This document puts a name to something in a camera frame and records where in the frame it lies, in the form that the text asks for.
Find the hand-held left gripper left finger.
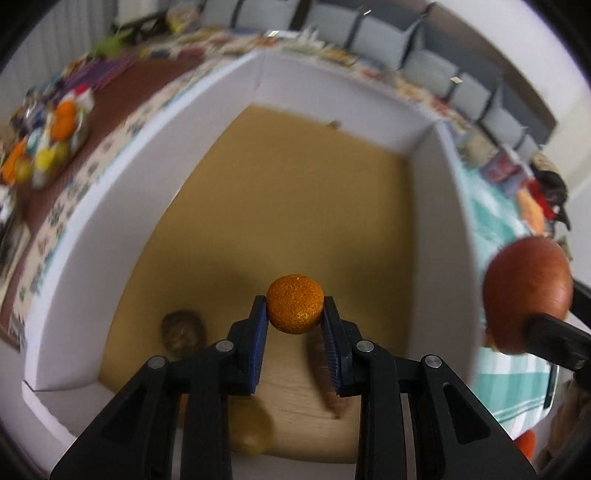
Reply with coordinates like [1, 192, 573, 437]
[50, 295, 269, 480]

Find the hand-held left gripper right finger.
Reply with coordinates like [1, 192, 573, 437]
[322, 295, 539, 480]

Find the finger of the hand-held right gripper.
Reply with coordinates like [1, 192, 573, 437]
[569, 277, 591, 324]
[522, 313, 591, 372]

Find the red-brown onion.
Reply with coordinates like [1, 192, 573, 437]
[482, 237, 574, 356]

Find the small mandarin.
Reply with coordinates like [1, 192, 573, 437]
[266, 274, 325, 334]

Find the brown kiwi fruit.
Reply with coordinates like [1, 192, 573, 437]
[160, 310, 207, 363]

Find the yellow lemon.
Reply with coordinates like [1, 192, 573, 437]
[228, 397, 274, 455]

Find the white cardboard box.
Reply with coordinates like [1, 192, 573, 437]
[21, 48, 483, 464]

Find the orange book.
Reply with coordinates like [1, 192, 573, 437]
[517, 189, 548, 236]

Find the orange fleece garment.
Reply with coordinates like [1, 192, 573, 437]
[515, 429, 539, 462]

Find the dark bag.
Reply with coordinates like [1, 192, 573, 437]
[531, 154, 573, 232]

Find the green plaid tablecloth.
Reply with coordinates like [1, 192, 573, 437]
[455, 157, 561, 435]

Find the grey pillow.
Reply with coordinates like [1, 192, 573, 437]
[201, 0, 303, 31]
[302, 0, 416, 70]
[480, 88, 555, 158]
[402, 46, 504, 125]

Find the pile of colourful toy fruit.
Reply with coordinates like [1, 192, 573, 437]
[0, 78, 95, 195]

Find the green crumpled wrapper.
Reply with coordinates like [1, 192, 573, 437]
[92, 34, 134, 58]

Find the clear plastic jar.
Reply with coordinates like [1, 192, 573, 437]
[166, 7, 195, 33]

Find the dark wooden chair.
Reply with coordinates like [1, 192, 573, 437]
[113, 11, 164, 44]

